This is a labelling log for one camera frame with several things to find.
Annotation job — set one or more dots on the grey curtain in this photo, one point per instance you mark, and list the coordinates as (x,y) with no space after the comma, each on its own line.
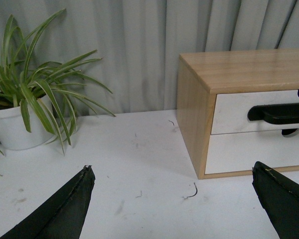
(139,41)

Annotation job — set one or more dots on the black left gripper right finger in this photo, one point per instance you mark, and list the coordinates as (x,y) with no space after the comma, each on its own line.
(279,196)

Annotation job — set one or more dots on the white plant pot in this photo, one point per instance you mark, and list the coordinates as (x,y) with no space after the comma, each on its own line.
(13,134)

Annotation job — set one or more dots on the green spider plant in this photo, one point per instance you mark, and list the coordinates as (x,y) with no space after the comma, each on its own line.
(50,89)

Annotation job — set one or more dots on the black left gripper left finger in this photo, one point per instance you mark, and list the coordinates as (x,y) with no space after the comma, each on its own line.
(61,216)

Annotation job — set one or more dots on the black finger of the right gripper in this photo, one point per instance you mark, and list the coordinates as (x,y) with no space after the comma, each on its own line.
(273,110)

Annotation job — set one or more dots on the wooden drawer cabinet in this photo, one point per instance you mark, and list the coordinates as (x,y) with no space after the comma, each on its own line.
(202,76)

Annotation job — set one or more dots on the white drawer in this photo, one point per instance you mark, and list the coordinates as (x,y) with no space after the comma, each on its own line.
(239,151)
(231,111)

